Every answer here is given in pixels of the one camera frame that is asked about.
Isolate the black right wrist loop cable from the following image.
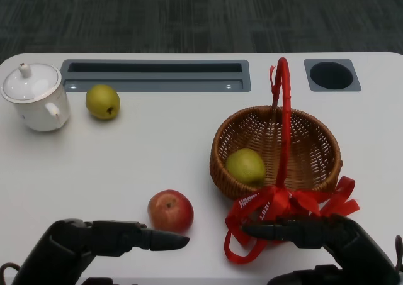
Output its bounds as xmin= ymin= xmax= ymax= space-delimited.
xmin=394 ymin=234 xmax=403 ymax=269

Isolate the grey round cup holder inset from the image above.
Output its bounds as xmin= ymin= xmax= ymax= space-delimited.
xmin=303 ymin=58 xmax=361 ymax=92

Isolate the black left wrist loop cable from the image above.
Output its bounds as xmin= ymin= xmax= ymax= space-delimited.
xmin=0 ymin=261 xmax=20 ymax=280

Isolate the red apple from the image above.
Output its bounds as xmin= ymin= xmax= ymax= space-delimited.
xmin=147 ymin=189 xmax=195 ymax=235

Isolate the white cup lid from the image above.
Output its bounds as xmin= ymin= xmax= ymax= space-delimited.
xmin=0 ymin=62 xmax=62 ymax=103

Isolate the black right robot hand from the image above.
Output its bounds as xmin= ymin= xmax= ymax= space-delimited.
xmin=241 ymin=213 xmax=400 ymax=285

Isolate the wicker basket with red handle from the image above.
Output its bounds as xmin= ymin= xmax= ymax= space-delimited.
xmin=210 ymin=57 xmax=344 ymax=201

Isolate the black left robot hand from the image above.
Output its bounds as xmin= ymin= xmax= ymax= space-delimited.
xmin=12 ymin=218 xmax=190 ymax=285

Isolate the green pear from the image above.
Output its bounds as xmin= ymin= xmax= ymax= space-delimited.
xmin=85 ymin=84 xmax=121 ymax=120
xmin=225 ymin=148 xmax=267 ymax=187

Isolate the white ceramic teapot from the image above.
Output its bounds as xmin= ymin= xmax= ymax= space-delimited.
xmin=1 ymin=83 xmax=71 ymax=132

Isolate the grey slot tray inset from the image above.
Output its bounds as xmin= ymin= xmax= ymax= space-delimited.
xmin=59 ymin=59 xmax=253 ymax=93

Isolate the red birthday ribbon bow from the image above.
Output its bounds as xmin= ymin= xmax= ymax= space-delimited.
xmin=224 ymin=176 xmax=360 ymax=265

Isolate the black wrist loop cable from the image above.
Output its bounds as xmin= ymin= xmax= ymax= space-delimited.
xmin=394 ymin=234 xmax=403 ymax=269
xmin=0 ymin=261 xmax=20 ymax=280

